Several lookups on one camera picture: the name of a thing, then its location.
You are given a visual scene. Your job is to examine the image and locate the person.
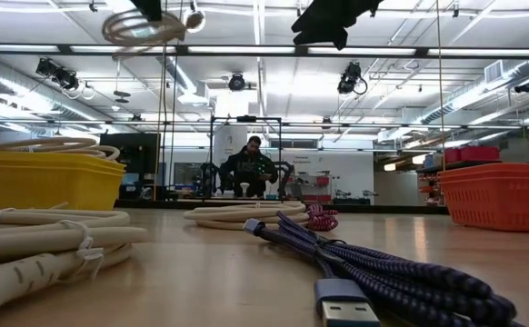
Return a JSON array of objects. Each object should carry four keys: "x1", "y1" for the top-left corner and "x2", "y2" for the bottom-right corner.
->
[{"x1": 218, "y1": 134, "x2": 279, "y2": 199}]

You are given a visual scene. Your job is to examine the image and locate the white ceiling unit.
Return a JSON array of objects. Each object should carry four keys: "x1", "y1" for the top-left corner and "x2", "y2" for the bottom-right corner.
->
[{"x1": 176, "y1": 80, "x2": 211, "y2": 108}]

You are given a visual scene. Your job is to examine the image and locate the black overhead light beam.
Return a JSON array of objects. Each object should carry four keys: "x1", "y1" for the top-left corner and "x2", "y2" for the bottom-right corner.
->
[{"x1": 0, "y1": 43, "x2": 529, "y2": 59}]

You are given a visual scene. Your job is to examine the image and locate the red storage bins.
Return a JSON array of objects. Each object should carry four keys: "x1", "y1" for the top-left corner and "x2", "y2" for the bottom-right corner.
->
[{"x1": 444, "y1": 144, "x2": 501, "y2": 164}]

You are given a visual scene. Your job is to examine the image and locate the white hanging cable ring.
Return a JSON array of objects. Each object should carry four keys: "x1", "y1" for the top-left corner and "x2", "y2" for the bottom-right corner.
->
[{"x1": 183, "y1": 5, "x2": 207, "y2": 35}]

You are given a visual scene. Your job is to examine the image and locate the red background boxes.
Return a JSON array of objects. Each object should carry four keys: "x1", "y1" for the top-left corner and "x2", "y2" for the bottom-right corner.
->
[{"x1": 314, "y1": 174, "x2": 332, "y2": 203}]

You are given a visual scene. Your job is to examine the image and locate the purple braided USB cable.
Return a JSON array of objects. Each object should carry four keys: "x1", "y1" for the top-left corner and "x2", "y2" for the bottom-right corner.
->
[{"x1": 243, "y1": 211, "x2": 527, "y2": 327}]

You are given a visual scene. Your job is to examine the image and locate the dark hanging cord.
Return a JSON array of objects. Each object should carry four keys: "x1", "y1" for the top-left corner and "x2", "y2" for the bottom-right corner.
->
[{"x1": 168, "y1": 0, "x2": 184, "y2": 191}]

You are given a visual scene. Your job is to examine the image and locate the silver spiral ceiling duct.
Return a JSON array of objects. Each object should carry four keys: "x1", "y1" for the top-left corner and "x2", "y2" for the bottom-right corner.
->
[{"x1": 105, "y1": 0, "x2": 200, "y2": 94}]

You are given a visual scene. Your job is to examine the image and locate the orange plastic basket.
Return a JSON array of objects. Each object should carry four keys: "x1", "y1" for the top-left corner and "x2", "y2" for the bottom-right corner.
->
[{"x1": 437, "y1": 162, "x2": 529, "y2": 233}]

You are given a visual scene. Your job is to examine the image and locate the black ceiling camera with cable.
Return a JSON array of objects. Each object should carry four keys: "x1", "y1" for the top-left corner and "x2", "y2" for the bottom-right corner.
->
[{"x1": 336, "y1": 62, "x2": 369, "y2": 96}]

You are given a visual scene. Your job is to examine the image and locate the red white braided cable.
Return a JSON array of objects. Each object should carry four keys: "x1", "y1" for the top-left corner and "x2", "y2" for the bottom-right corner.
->
[{"x1": 304, "y1": 203, "x2": 340, "y2": 233}]

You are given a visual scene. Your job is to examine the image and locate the background storage shelf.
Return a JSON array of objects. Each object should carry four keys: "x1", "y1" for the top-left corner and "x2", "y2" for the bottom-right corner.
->
[{"x1": 416, "y1": 152, "x2": 502, "y2": 206}]

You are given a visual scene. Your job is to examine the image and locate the yellow plastic basket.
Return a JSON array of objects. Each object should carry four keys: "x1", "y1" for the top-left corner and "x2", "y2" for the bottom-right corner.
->
[{"x1": 0, "y1": 151, "x2": 127, "y2": 212}]

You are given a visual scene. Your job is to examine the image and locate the white USB cable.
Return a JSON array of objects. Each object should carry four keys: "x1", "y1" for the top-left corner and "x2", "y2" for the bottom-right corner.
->
[
  {"x1": 0, "y1": 137, "x2": 122, "y2": 161},
  {"x1": 183, "y1": 202, "x2": 311, "y2": 231},
  {"x1": 0, "y1": 208, "x2": 149, "y2": 323},
  {"x1": 101, "y1": 8, "x2": 188, "y2": 58}
]

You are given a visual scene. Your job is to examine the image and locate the black monitor screen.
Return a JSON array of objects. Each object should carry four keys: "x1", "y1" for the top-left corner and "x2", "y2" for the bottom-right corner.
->
[{"x1": 97, "y1": 132, "x2": 162, "y2": 201}]

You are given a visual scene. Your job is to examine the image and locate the white zip tie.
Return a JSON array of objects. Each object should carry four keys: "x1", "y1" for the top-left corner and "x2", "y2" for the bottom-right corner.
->
[{"x1": 57, "y1": 219, "x2": 105, "y2": 282}]

